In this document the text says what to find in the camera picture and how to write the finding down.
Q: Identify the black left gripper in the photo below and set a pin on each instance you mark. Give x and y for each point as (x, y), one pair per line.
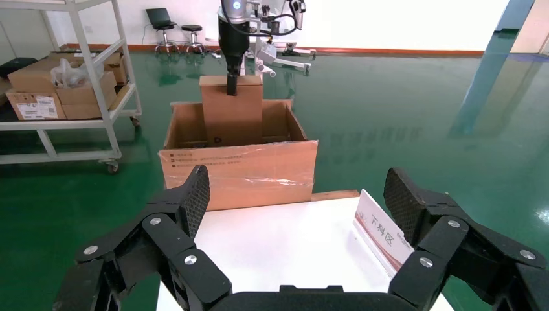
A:
(233, 43)

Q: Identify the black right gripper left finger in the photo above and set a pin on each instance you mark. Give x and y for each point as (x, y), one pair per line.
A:
(150, 257)

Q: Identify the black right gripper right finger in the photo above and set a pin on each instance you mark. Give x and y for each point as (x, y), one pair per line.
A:
(454, 257)

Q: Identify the small cardboard box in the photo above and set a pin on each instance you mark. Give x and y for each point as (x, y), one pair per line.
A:
(231, 116)

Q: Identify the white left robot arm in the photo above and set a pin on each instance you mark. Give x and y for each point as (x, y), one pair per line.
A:
(236, 8)

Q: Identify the large open cardboard box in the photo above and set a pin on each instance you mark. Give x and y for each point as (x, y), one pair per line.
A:
(240, 176)

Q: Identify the plain cardboard box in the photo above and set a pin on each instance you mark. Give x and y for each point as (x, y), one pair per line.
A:
(30, 77)
(118, 68)
(85, 95)
(83, 111)

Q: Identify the cardboard box with shipping label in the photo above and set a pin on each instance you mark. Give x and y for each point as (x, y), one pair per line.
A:
(36, 107)

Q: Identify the black round stool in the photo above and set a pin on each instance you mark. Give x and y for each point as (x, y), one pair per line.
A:
(165, 26)
(191, 28)

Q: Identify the acrylic sign with red stripe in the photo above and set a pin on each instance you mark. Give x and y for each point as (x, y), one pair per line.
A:
(381, 236)

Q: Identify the black laptop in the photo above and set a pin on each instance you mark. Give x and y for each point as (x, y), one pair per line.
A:
(158, 16)

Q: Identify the clear plastic bag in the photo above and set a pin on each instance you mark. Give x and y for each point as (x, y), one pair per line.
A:
(68, 75)

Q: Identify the white metal shelf cart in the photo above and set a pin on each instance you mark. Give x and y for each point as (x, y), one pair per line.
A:
(51, 125)

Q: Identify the black bag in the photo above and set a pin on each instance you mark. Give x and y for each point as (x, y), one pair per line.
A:
(17, 66)

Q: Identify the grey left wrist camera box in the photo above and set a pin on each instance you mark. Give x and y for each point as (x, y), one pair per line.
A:
(266, 51)

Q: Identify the white tubular frame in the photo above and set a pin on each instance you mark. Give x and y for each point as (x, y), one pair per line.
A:
(296, 64)

